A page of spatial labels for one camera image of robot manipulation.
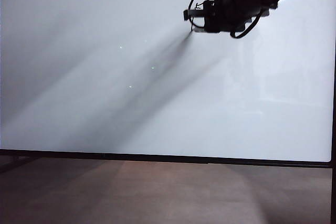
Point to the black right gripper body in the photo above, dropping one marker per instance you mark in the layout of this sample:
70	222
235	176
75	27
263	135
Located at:
236	6

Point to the tape-wrapped black right gripper finger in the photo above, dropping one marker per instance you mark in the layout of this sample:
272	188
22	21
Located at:
194	14

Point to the white whiteboard with black frame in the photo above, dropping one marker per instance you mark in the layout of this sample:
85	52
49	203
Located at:
105	103

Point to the black whiteboard stand post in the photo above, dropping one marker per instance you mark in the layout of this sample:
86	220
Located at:
333	195

